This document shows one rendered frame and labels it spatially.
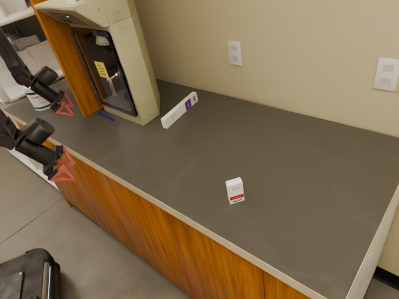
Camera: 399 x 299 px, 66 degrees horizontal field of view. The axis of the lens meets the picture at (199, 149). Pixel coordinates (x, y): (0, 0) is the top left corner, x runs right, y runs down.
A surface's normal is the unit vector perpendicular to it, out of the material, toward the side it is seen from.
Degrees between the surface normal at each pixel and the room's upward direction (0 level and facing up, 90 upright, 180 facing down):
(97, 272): 0
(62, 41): 90
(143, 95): 90
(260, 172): 0
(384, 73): 90
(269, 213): 0
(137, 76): 90
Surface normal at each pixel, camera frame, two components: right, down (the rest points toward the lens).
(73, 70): 0.75, 0.30
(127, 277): -0.16, -0.78
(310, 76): -0.63, 0.55
